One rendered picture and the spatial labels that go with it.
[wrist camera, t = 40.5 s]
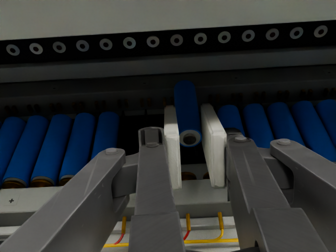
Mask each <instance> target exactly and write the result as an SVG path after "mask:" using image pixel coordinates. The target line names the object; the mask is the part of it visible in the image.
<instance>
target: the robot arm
mask: <svg viewBox="0 0 336 252"><path fill-rule="evenodd" d="M200 112H201V132H202V140H201V143H202V148H203V152H204V156H205V160H206V165H207V169H208V173H209V178H210V182H211V186H212V187H214V189H224V188H225V187H227V201H228V202H230V203H231V208H232V213H233V218H234V223H235V228H236V232H237V237H238V242H239V247H240V250H236V251H231V252H336V164H335V163H333V162H332V161H330V160H328V159H326V158H324V157H323V156H321V155H319V154H317V153H316V152H314V151H312V150H310V149H309V148H307V147H305V146H303V145H301V144H300V143H298V142H296V141H293V140H290V139H287V138H280V139H275V140H272V141H271V142H270V148H262V147H257V145H256V144H255V142H254V140H252V139H251V138H248V137H244V136H243V134H242V133H241V131H240V130H239V129H237V128H235V127H228V128H223V126H222V124H221V122H220V120H219V118H218V116H217V114H216V112H215V111H214V109H213V107H212V105H211V104H210V103H202V105H200ZM138 141H139V152H138V153H136V154H132V155H127V156H126V153H125V150H124V149H121V148H113V147H112V148H107V149H105V150H102V151H101V152H99V153H98V154H97V155H96V156H95V157H94V158H93V159H92V160H91V161H90V162H89V163H87V164H86V165H85V166H84V167H83V168H82V169H81V170H80V171H79V172H78V173H77V174H76V175H75V176H74V177H72V178H71V179H70V180H69V181H68V182H67V183H66V184H65V185H64V186H63V187H62V188H61V189H60V190H59V191H58V192H56V193H55V194H54V195H53V196H52V197H51V198H50V199H49V200H48V201H47V202H46V203H45V204H44V205H43V206H42V207H40V208H39V209H38V210H37V211H36V212H35V213H34V214H33V215H32V216H31V217H30V218H29V219H28V220H27V221H25V222H24V223H23V224H22V225H21V226H20V227H19V228H18V229H17V230H16V231H15V232H14V233H13V234H12V235H11V236H9V237H8V238H7V239H6V240H5V241H4V242H3V243H2V244H1V245H0V252H101V250H102V248H103V247H104V245H105V243H106V241H107V240H108V238H109V236H110V234H111V233H112V231H113V229H114V227H115V226H116V224H117V222H118V220H119V219H120V217H121V215H122V213H123V212H124V210H125V208H126V206H127V205H128V203H129V201H130V194H135V193H136V195H135V208H134V215H132V216H131V221H130V232H129V243H128V252H202V251H195V250H187V249H185V243H184V238H183V233H182V227H181V222H180V216H179V212H178V211H176V205H175V199H174V193H173V191H179V190H180V189H182V176H181V156H180V136H179V129H178V122H177V115H176V107H175V106H174V105H166V107H164V129H163V128H162V127H158V126H150V127H144V128H141V129H139V130H138Z"/></svg>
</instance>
